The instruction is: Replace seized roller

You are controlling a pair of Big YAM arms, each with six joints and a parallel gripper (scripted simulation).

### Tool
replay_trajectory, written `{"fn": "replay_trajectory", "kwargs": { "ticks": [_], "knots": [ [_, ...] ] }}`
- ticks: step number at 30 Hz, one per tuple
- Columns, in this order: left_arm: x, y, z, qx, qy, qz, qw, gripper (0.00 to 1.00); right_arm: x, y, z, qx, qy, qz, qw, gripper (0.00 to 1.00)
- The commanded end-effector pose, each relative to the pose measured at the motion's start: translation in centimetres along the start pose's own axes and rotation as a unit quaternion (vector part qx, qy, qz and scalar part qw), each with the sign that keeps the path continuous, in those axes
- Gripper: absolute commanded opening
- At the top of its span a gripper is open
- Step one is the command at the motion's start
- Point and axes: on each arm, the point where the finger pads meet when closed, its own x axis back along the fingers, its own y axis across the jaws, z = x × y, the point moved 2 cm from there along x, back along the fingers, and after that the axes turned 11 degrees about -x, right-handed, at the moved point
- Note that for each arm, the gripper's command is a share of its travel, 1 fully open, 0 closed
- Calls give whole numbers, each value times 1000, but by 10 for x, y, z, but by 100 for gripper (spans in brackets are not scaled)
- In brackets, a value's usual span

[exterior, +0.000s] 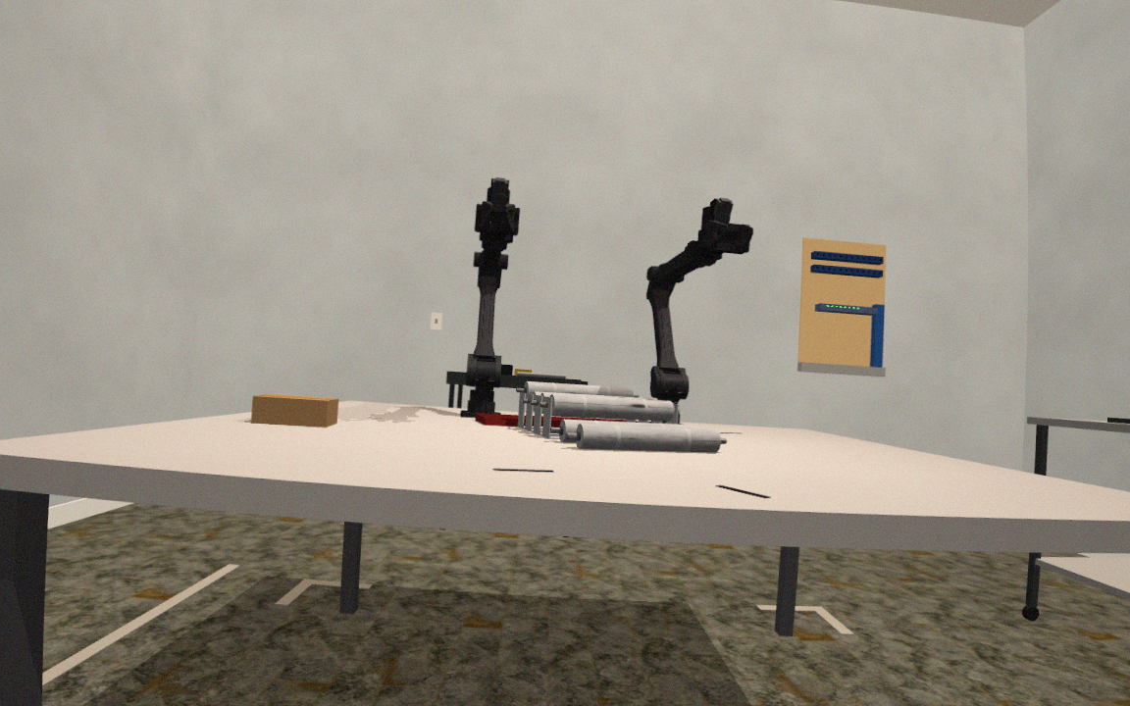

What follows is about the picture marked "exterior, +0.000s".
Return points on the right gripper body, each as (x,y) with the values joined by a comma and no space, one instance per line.
(497,220)

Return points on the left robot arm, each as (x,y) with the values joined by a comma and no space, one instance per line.
(673,381)

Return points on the brown cardboard box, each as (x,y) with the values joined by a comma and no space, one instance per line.
(288,410)

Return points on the red scrap tray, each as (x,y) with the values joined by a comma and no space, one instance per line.
(512,420)

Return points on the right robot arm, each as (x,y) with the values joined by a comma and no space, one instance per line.
(486,368)

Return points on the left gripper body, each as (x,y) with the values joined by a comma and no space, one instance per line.
(725,246)

